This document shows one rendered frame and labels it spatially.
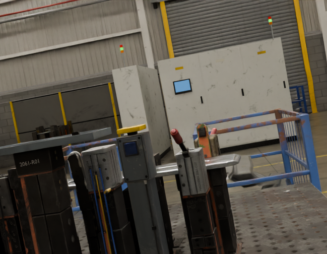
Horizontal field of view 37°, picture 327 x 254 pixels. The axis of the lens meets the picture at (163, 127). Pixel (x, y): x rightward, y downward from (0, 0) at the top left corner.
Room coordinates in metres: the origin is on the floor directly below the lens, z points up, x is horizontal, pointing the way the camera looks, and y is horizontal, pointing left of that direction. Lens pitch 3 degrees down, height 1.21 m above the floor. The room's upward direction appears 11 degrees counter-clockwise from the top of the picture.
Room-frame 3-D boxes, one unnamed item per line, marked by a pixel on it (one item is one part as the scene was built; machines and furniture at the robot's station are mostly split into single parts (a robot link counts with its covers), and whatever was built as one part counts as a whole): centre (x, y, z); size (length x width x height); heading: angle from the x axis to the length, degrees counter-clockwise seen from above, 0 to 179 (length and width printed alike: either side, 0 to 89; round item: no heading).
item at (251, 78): (9.56, -1.33, 1.22); 2.40 x 0.54 x 2.45; 84
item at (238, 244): (1.48, -0.14, 0.84); 0.18 x 0.06 x 0.29; 167
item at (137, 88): (10.67, 0.36, 1.22); 2.40 x 0.54 x 2.45; 170
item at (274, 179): (3.88, -0.64, 0.47); 1.20 x 0.80 x 0.95; 175
